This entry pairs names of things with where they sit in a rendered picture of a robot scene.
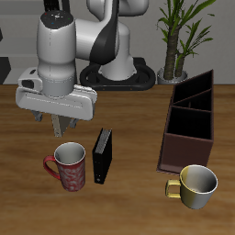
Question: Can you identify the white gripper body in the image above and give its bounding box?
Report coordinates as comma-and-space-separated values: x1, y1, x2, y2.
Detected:
15, 84, 98, 121

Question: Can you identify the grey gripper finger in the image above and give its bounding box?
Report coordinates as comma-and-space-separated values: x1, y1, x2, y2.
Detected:
69, 117, 79, 129
31, 110, 44, 122

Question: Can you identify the red patterned mug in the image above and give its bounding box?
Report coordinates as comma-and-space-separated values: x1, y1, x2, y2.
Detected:
42, 141, 87, 193

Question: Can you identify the dark brown desk caddy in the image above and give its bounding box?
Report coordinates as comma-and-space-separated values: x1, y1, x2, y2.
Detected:
156, 69, 215, 175

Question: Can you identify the yellow and white mug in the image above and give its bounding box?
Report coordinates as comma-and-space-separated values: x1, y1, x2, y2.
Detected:
165, 164, 219, 211

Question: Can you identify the black book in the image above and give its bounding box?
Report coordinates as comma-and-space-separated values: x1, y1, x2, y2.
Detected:
92, 128, 113, 185

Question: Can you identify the green pot plant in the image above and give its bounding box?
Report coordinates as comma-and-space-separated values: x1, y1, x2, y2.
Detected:
156, 0, 217, 86

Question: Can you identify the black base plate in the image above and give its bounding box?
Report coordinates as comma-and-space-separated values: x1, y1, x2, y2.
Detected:
79, 57, 157, 92

